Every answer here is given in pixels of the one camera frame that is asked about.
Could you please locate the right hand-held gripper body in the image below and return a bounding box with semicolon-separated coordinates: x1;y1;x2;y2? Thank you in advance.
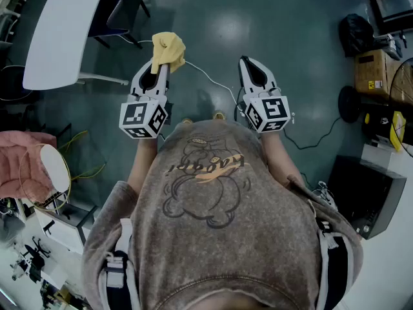
241;83;295;134

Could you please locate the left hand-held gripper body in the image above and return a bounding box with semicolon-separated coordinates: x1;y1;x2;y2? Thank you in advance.
119;88;172;140

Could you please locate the yellow cloth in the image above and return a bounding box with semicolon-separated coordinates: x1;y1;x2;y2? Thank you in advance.
150;32;187;74

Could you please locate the black chair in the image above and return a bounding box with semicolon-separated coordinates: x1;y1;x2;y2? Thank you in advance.
86;0;152;50

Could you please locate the person's right forearm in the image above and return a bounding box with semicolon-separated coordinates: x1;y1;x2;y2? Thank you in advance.
260;130;307;189

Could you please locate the person's left forearm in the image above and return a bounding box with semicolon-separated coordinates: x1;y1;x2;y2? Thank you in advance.
126;136;159;195

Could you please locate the black standing fan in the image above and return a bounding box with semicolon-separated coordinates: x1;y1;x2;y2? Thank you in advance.
337;58;413;160

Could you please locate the white curved table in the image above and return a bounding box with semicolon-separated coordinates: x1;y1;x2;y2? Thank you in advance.
22;0;130;92

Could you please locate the black plastic bag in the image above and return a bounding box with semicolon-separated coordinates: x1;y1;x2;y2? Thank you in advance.
337;13;376;58

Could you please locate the brown cardboard box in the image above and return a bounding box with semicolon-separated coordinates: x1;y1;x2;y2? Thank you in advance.
354;48;403;99

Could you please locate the black computer case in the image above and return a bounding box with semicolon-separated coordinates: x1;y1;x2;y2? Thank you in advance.
326;154;408;241

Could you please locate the pink quilted jacket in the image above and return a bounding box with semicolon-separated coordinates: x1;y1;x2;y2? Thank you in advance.
0;130;58;203

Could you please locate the yellow plastic bag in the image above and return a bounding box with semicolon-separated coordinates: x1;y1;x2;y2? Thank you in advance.
389;110;408;152

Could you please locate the person's grey printed shirt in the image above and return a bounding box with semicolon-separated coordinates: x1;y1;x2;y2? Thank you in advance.
82;119;364;310

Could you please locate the black framed monitor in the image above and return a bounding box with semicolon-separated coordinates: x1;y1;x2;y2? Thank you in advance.
367;0;413;37

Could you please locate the white floor cable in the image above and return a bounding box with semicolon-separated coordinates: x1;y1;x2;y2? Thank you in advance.
121;32;246;118

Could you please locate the black floor cable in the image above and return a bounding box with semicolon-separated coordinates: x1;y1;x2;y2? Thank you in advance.
283;116;343;150

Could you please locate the yellow floor cable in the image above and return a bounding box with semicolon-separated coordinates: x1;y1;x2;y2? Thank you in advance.
57;129;108;183

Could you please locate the person's right harness strap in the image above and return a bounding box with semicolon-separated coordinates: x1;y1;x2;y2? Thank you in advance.
316;217;340;252

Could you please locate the person's harness strap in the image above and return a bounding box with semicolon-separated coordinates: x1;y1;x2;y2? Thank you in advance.
316;217;340;252
105;218;134;290

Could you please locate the person's left harness strap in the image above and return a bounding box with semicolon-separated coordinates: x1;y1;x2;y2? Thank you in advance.
105;218;134;290

